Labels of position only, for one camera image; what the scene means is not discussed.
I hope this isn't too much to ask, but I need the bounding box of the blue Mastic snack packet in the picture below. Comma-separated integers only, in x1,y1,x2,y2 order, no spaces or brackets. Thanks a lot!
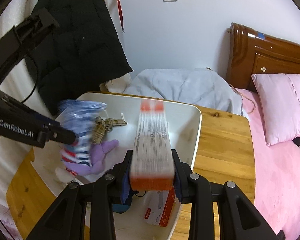
59,99,107,175

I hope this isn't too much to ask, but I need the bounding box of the white plastic tray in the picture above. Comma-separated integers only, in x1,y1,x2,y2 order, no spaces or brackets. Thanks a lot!
28,93,202,239

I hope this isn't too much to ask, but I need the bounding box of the pink bedspread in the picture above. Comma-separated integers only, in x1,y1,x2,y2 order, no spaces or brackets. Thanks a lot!
239,89,300,239

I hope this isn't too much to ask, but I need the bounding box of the red white box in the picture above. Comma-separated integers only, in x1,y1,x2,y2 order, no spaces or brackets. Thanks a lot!
143,187,175,228

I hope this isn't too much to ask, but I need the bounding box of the blue drawstring pouch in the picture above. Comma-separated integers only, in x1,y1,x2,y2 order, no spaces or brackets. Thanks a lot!
112,189,146,214

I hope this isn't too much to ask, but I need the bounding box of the white curtain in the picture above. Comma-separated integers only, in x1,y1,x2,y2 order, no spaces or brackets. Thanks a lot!
0,0,56,240

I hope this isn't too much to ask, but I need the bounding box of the pink pillow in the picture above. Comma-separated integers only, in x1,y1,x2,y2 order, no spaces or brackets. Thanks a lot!
251,73,300,146

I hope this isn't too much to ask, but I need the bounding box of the wooden headboard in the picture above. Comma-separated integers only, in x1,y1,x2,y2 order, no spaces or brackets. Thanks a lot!
226,23,300,92

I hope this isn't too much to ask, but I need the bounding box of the black cable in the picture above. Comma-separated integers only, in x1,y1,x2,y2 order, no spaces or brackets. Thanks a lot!
21,52,41,104

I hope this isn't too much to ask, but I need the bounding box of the black jacket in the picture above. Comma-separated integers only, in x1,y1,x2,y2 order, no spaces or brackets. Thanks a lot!
25,0,132,116

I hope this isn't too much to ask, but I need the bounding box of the long orange white box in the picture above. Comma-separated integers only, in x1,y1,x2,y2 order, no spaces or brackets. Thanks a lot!
129,99,174,191

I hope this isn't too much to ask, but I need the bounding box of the purple plush toy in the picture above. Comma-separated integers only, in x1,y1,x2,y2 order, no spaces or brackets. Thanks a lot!
60,140,119,176

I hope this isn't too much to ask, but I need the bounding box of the plaid fabric bow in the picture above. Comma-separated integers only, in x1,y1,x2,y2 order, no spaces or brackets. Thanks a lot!
91,116,127,145

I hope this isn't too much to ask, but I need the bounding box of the grey blanket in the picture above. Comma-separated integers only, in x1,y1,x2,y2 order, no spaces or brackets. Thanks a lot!
124,68,247,117

